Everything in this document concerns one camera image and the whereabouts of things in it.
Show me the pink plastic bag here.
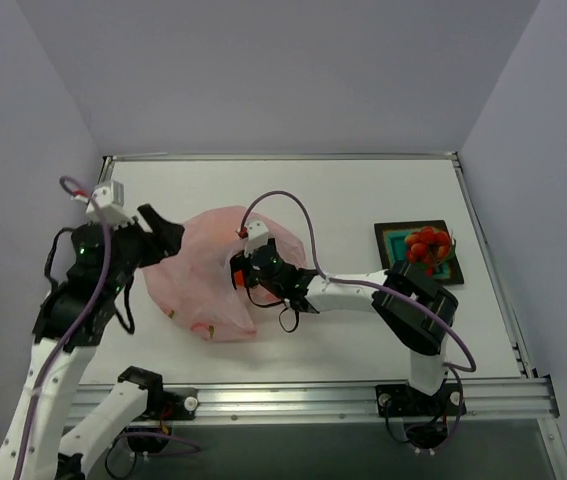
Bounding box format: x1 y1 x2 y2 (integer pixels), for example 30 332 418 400
143 204 308 344

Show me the red fake berry cluster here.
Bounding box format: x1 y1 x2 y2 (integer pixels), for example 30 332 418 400
404 226 456 276

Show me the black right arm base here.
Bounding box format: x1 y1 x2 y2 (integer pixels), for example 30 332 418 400
375 382 467 418

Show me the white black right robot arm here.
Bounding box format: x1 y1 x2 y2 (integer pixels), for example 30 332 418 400
230 244 458 396

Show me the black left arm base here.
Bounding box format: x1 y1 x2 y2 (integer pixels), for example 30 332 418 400
140 387 199 421

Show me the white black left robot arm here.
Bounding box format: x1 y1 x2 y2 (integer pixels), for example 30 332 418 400
0 204 185 479

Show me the black square plate teal centre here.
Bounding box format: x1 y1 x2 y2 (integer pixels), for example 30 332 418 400
374 220 465 285

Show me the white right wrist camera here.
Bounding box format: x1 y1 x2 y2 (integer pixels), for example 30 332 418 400
237 219 270 257

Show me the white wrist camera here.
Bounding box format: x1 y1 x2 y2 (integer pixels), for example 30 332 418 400
237 219 270 257
85 180 132 227

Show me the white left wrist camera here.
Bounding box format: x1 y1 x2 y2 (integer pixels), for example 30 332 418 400
85 180 132 227

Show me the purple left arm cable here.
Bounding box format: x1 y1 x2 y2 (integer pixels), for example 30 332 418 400
15 175 202 480

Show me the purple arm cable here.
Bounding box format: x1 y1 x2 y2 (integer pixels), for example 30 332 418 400
240 189 477 451
15 175 202 480

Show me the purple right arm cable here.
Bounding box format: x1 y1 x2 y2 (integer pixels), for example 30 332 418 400
240 189 477 451

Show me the aluminium front rail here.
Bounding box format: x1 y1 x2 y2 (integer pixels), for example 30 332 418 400
62 377 560 426

